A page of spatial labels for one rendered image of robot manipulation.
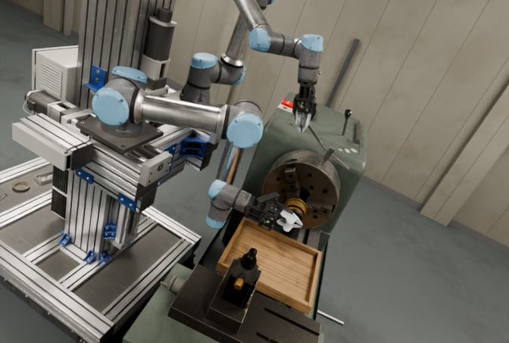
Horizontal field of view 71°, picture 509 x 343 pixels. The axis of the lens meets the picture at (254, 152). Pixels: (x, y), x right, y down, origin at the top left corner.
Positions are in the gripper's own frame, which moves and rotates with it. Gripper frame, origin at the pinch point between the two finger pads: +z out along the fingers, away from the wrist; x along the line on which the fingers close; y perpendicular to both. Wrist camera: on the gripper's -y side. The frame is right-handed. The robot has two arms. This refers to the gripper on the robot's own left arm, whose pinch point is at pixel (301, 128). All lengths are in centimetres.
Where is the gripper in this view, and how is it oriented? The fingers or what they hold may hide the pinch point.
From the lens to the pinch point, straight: 141.3
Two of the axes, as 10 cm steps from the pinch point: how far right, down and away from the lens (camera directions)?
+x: 9.6, 1.7, -2.3
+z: -0.6, 9.0, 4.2
